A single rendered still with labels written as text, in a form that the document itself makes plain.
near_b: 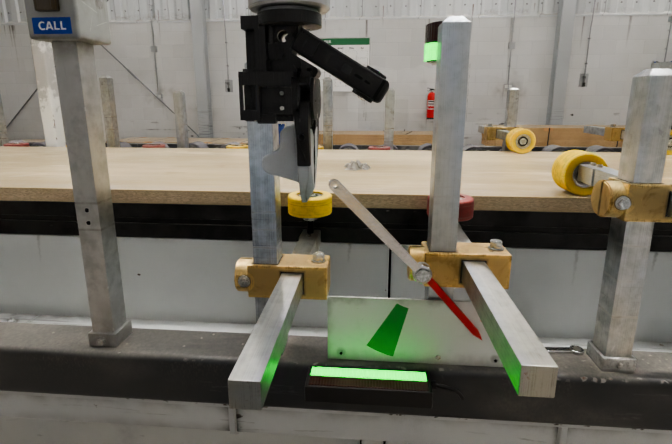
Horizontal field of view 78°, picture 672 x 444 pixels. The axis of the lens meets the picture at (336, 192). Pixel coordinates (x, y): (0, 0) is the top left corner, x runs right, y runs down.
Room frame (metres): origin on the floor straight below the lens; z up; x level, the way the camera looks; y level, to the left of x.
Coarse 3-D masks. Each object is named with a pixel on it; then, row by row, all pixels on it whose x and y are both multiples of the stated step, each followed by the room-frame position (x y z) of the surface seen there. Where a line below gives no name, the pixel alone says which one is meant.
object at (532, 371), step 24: (480, 264) 0.52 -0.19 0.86; (480, 288) 0.45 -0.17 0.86; (480, 312) 0.43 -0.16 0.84; (504, 312) 0.39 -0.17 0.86; (504, 336) 0.35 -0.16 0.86; (528, 336) 0.35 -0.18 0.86; (504, 360) 0.34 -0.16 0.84; (528, 360) 0.31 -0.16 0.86; (552, 360) 0.31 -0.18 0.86; (528, 384) 0.30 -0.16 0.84; (552, 384) 0.30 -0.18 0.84
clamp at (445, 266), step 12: (408, 252) 0.57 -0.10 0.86; (420, 252) 0.55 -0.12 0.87; (432, 252) 0.54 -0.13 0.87; (444, 252) 0.54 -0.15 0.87; (456, 252) 0.54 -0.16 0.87; (468, 252) 0.54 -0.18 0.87; (480, 252) 0.54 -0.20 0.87; (492, 252) 0.54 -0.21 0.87; (504, 252) 0.54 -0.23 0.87; (432, 264) 0.53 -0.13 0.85; (444, 264) 0.53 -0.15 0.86; (456, 264) 0.53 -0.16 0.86; (492, 264) 0.53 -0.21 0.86; (504, 264) 0.53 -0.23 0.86; (408, 276) 0.55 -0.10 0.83; (432, 276) 0.53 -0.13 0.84; (444, 276) 0.53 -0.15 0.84; (456, 276) 0.53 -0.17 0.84; (504, 276) 0.53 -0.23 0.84; (504, 288) 0.53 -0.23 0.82
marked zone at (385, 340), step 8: (392, 312) 0.54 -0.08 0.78; (400, 312) 0.54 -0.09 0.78; (384, 320) 0.54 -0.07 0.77; (392, 320) 0.54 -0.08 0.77; (400, 320) 0.54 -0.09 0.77; (384, 328) 0.54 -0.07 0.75; (392, 328) 0.54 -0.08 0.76; (400, 328) 0.54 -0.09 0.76; (376, 336) 0.54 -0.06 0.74; (384, 336) 0.54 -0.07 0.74; (392, 336) 0.54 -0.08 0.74; (368, 344) 0.54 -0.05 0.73; (376, 344) 0.54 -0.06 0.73; (384, 344) 0.54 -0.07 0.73; (392, 344) 0.54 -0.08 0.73; (384, 352) 0.54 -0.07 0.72; (392, 352) 0.54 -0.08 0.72
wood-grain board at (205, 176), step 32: (0, 160) 1.20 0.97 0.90; (32, 160) 1.20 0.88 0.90; (64, 160) 1.20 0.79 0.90; (128, 160) 1.20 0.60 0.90; (160, 160) 1.20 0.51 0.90; (192, 160) 1.20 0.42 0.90; (224, 160) 1.20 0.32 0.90; (320, 160) 1.20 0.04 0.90; (352, 160) 1.20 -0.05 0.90; (384, 160) 1.20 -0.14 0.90; (416, 160) 1.20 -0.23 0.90; (480, 160) 1.20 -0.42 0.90; (512, 160) 1.20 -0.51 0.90; (544, 160) 1.20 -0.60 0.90; (608, 160) 1.20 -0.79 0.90; (0, 192) 0.83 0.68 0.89; (32, 192) 0.82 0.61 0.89; (64, 192) 0.81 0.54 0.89; (128, 192) 0.80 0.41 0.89; (160, 192) 0.80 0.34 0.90; (192, 192) 0.79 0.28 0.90; (224, 192) 0.79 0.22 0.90; (288, 192) 0.78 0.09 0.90; (352, 192) 0.78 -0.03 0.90; (384, 192) 0.78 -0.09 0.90; (416, 192) 0.78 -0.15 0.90; (480, 192) 0.78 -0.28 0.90; (512, 192) 0.78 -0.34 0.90; (544, 192) 0.78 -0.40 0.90
